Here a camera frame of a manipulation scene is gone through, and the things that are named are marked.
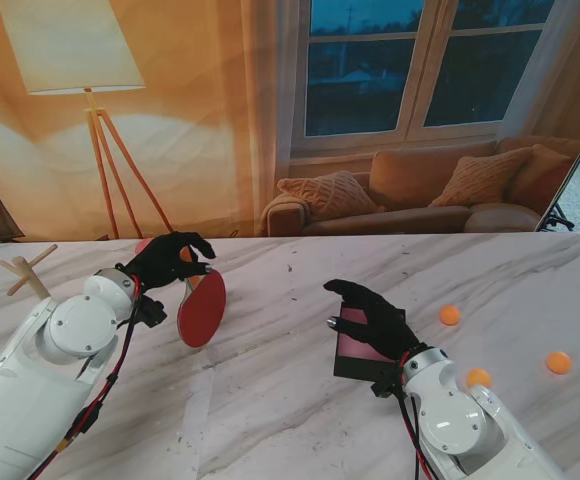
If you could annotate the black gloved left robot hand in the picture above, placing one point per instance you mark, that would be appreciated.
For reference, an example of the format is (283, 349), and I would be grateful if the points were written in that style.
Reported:
(162, 262)

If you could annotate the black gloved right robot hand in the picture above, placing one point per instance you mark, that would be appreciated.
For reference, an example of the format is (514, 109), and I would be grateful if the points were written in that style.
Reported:
(380, 325)

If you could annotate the red ping pong bat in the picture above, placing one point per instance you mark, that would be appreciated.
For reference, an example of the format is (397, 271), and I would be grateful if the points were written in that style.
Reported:
(202, 310)

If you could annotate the orange ping pong ball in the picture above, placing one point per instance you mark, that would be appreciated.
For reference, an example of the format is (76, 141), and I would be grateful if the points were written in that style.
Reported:
(478, 377)
(449, 315)
(558, 361)

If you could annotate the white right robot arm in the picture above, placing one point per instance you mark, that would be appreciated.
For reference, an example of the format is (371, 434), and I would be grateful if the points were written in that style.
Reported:
(460, 425)

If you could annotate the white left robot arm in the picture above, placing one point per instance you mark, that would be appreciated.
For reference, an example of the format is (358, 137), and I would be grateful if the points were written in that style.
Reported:
(30, 380)

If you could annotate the black box with pink inside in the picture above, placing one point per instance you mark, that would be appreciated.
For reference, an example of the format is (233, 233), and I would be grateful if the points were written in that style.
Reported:
(355, 347)

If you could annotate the pink frosted toy donut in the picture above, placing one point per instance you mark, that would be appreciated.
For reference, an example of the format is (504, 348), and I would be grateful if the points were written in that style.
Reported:
(142, 246)

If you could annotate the wooden peg stand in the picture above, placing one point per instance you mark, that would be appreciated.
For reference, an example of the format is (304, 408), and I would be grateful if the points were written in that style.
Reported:
(22, 267)

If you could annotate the printed living room backdrop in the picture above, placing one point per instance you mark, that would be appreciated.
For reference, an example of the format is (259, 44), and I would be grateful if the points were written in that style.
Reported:
(195, 125)

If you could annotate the black tripod stand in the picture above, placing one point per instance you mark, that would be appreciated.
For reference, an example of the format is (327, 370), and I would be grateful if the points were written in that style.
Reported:
(557, 217)

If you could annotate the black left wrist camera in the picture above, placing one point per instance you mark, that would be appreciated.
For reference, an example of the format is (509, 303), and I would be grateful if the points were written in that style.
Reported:
(149, 311)

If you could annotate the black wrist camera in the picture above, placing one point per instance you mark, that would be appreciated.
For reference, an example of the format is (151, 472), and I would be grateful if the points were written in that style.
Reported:
(149, 311)
(385, 384)

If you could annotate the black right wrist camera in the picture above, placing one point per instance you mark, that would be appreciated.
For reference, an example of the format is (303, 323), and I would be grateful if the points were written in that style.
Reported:
(385, 384)

